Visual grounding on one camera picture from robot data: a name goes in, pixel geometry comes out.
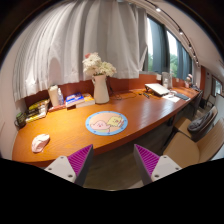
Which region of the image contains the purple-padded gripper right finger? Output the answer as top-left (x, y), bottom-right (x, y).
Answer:
top-left (134, 144), bottom-right (181, 185)

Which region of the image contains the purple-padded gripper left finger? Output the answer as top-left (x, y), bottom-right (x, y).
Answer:
top-left (45, 145), bottom-right (94, 186)

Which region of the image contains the pink white computer mouse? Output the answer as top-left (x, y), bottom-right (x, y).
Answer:
top-left (31, 134), bottom-right (50, 153)

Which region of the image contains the round cartoon mouse pad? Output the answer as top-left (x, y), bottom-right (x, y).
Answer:
top-left (85, 111), bottom-right (128, 136)

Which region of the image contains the tan chair near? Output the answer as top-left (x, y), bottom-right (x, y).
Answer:
top-left (163, 118), bottom-right (224, 168)

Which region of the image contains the tan chair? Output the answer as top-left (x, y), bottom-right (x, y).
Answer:
top-left (163, 118), bottom-right (224, 168)
top-left (173, 106), bottom-right (218, 141)

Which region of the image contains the tan chair far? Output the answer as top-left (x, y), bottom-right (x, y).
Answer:
top-left (173, 106), bottom-right (218, 141)

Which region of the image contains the dark grey cushion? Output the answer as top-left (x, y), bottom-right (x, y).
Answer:
top-left (187, 111), bottom-right (213, 133)

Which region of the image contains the yellow white book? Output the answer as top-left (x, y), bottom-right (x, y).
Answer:
top-left (76, 93), bottom-right (95, 108)

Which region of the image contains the blue white box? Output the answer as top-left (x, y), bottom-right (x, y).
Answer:
top-left (66, 92), bottom-right (84, 107)

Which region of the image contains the stack of books left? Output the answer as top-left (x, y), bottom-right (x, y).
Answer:
top-left (25, 99), bottom-right (50, 123)

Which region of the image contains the white paper sheet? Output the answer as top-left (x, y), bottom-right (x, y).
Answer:
top-left (162, 95), bottom-right (180, 103)

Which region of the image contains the clear plastic bottle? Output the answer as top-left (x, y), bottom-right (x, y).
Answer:
top-left (58, 88), bottom-right (64, 105)

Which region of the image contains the white ceramic pitcher vase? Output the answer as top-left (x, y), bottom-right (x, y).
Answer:
top-left (92, 75), bottom-right (109, 104)

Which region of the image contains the black keyboard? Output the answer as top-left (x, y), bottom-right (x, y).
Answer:
top-left (175, 93), bottom-right (190, 101)

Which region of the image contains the white laptop on stand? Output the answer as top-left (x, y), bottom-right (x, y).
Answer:
top-left (145, 83), bottom-right (169, 96)

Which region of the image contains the white flower bouquet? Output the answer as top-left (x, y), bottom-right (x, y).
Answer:
top-left (83, 52), bottom-right (116, 77)

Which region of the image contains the white sheer curtain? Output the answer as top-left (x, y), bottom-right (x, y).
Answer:
top-left (13, 0), bottom-right (147, 100)

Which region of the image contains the black cable on desk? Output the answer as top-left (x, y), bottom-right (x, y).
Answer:
top-left (107, 84), bottom-right (138, 101)

